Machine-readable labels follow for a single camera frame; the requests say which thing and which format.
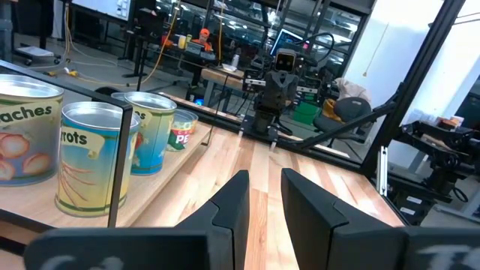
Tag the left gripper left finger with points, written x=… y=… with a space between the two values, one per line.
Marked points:
x=228 y=217

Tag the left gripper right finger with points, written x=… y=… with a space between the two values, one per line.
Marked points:
x=322 y=225

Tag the green peas can red label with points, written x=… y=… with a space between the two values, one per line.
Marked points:
x=182 y=135

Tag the tomato can blue label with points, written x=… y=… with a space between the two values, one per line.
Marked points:
x=153 y=135

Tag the carrots can yellow blue label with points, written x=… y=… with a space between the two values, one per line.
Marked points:
x=82 y=168

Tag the spicy black beans can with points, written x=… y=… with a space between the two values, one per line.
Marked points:
x=118 y=96

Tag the peaches can pink label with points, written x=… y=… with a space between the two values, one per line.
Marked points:
x=26 y=142

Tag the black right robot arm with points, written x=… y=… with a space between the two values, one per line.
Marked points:
x=268 y=120

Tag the green box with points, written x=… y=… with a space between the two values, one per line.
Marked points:
x=305 y=112

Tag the background monitor blue screen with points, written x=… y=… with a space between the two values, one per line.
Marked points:
x=287 y=39

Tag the wooden background desk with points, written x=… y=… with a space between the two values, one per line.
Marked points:
x=225 y=77

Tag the beige cloth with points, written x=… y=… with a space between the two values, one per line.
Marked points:
x=352 y=90

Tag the dark office chair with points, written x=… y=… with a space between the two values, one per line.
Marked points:
x=348 y=112

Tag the person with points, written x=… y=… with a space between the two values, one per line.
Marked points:
x=204 y=39

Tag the black neighbouring robot station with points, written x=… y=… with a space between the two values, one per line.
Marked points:
x=435 y=150

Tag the low wheeled cart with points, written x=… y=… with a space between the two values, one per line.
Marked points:
x=35 y=52

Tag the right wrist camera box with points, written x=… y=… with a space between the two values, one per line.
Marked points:
x=285 y=60

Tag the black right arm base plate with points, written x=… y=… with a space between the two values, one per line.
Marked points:
x=262 y=135

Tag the white metal bracket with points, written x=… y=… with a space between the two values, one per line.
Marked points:
x=382 y=172

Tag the black frame wooden board shelf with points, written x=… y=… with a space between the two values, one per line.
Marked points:
x=120 y=168

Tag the black aluminium table frame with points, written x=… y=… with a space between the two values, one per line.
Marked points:
x=417 y=75

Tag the white wall board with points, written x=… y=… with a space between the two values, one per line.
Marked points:
x=105 y=7

